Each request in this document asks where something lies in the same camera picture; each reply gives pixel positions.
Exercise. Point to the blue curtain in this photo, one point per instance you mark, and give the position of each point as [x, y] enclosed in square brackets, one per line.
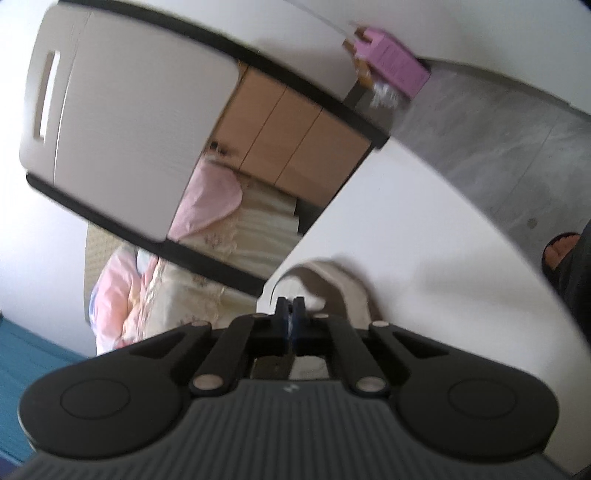
[27, 378]

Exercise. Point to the black slipper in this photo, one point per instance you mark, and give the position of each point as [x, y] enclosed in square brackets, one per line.
[549, 272]

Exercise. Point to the pink pastel duvet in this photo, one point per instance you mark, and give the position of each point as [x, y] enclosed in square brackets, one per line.
[207, 194]

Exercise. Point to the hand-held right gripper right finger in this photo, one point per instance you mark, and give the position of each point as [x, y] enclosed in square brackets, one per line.
[300, 330]

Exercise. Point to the pink box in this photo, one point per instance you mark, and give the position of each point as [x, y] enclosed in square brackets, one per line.
[397, 60]

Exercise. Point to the cream quilted bed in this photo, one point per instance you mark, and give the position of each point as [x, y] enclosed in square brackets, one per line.
[258, 221]

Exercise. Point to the white and brown sneaker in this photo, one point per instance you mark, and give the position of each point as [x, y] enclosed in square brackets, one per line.
[341, 290]

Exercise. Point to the white chair with black frame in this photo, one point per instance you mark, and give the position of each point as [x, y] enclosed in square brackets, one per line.
[124, 115]

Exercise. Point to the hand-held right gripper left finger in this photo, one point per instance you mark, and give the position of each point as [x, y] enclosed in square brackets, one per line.
[282, 330]

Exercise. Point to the crumpled clear plastic bag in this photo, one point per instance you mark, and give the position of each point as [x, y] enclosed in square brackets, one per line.
[385, 94]

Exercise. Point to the brown cardboard box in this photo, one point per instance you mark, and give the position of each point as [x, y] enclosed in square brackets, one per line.
[362, 64]

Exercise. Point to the wooden nightstand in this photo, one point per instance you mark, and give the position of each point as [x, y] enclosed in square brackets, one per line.
[286, 138]

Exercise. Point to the person's foot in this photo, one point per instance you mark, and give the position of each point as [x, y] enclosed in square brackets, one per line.
[558, 249]

